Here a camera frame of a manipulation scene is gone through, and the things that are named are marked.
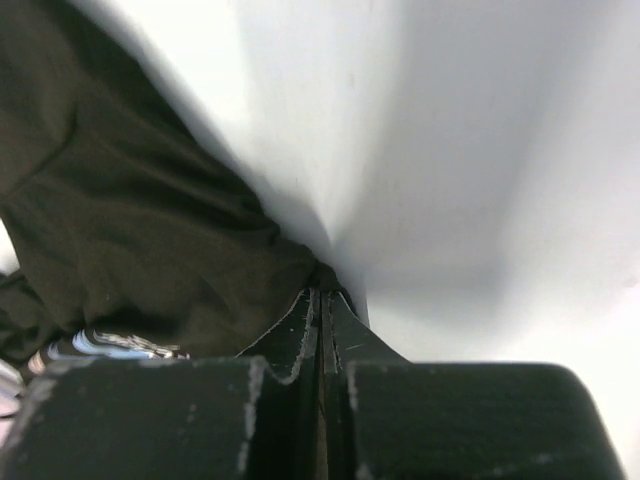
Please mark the black printed t shirt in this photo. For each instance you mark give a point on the black printed t shirt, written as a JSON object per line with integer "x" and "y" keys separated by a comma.
{"x": 133, "y": 242}

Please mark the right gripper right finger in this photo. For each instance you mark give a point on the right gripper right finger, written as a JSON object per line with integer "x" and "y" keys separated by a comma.
{"x": 389, "y": 418}

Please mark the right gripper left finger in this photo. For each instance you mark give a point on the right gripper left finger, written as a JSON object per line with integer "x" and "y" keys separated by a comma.
{"x": 252, "y": 416}

